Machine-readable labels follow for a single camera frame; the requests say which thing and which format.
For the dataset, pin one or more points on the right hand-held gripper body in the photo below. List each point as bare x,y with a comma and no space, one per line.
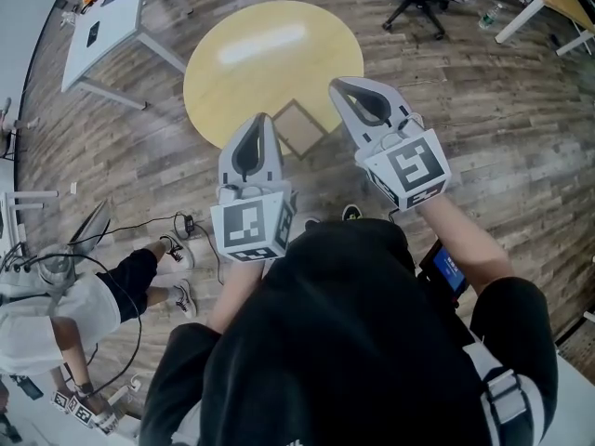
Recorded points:
413,165

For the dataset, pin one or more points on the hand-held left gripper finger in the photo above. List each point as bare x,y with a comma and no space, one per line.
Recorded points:
230,165
272,165

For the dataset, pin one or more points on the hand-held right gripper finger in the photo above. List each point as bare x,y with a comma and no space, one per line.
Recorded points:
346,119
400,107

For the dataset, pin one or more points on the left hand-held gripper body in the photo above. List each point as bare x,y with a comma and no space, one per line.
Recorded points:
241,226

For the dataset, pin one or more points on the brown wooden picture frame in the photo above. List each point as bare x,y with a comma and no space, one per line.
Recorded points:
300,130

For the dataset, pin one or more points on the person's left forearm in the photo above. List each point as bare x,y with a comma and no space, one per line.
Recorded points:
234,291

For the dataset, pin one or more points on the person's right forearm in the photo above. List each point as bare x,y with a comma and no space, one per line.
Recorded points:
469,244

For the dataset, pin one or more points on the person's left black shoe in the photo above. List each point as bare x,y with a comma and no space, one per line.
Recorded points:
312,221

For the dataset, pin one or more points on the person's black shoe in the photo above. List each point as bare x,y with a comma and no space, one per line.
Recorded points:
312,221
352,213

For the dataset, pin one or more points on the person's right black shoe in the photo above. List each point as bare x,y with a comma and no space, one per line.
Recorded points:
352,213

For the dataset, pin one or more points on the round yellow table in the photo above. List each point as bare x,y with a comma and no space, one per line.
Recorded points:
260,77

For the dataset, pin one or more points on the black device with blue screen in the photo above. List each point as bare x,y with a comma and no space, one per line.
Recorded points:
448,267

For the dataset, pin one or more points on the person's black shirt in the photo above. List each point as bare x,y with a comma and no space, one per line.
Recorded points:
348,342

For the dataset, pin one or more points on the white rectangular table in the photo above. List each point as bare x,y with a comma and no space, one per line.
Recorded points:
111,40

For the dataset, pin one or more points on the black phone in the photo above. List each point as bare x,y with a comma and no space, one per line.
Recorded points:
93,34

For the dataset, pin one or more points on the small white table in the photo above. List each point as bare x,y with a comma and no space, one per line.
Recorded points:
32,194

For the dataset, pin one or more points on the clear plastic bottle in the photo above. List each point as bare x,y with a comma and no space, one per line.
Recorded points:
68,19

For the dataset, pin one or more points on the white side table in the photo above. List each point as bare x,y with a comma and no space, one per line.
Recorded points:
576,388

